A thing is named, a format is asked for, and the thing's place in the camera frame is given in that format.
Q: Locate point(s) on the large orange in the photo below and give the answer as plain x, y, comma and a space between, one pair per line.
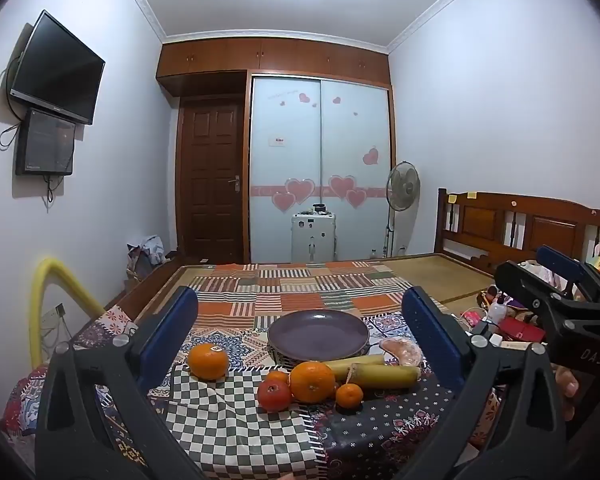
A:
312, 381

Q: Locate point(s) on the pile of clothes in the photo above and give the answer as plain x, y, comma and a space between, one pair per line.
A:
147, 255

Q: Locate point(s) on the white wall socket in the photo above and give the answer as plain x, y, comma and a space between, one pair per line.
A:
52, 315

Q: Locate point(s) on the checkered cloth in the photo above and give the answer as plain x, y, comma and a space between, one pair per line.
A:
230, 425

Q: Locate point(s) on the purple ceramic plate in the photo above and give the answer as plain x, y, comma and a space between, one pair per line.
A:
317, 332

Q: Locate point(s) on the pomelo piece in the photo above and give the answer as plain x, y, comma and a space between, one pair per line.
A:
402, 350

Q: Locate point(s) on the person's right hand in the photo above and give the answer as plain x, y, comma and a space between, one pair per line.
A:
566, 390

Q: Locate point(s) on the red tomato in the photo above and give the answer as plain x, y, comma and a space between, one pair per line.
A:
275, 396

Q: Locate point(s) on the wooden headboard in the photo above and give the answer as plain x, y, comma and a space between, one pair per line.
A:
520, 225

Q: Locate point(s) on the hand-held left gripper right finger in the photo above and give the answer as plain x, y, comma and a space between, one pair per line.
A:
430, 330

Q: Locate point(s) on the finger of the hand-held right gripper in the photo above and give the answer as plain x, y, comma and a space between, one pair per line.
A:
560, 264
525, 282

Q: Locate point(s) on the brown wooden door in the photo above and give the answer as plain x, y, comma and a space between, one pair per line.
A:
210, 180

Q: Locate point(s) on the striped patchwork blanket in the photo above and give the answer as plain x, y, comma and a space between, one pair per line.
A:
290, 285

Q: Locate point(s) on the sliding wardrobe with heart stickers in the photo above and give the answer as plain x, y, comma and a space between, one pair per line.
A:
320, 160

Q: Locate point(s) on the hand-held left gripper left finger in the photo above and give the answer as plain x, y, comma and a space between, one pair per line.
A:
170, 330

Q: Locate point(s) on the small wall monitor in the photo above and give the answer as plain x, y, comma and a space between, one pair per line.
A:
45, 142

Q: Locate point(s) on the woven plate mat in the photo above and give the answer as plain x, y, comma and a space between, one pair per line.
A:
280, 355

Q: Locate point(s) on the standing fan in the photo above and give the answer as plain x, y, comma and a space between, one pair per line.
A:
402, 187

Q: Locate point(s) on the tile print cloth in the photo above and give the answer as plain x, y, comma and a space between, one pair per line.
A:
240, 340

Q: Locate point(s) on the dark floral cloth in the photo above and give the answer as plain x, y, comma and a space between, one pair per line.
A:
380, 425

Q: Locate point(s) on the yellow foam tube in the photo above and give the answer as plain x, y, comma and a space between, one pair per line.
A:
55, 285

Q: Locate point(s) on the small mandarin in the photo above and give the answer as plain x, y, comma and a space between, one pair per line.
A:
349, 395
277, 375

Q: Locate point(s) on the wooden overhead cabinet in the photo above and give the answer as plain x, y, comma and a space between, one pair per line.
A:
280, 60

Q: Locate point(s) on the medium orange with sticker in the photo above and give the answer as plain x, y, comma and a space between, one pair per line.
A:
208, 361

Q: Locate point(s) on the red wallet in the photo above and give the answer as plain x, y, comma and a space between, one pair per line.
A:
522, 330

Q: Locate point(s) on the black wall television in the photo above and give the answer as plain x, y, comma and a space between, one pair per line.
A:
55, 70

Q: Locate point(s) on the wooden bed footboard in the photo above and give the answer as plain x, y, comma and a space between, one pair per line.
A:
145, 290

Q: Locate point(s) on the yellow bananas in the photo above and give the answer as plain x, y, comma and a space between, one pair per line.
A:
385, 376

